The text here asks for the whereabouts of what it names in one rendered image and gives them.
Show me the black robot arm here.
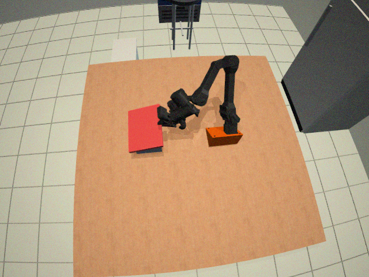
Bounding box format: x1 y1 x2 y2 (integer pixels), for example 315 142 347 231
167 55 240 134

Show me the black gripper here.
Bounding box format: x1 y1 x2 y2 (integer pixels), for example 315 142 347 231
157 106 186 130

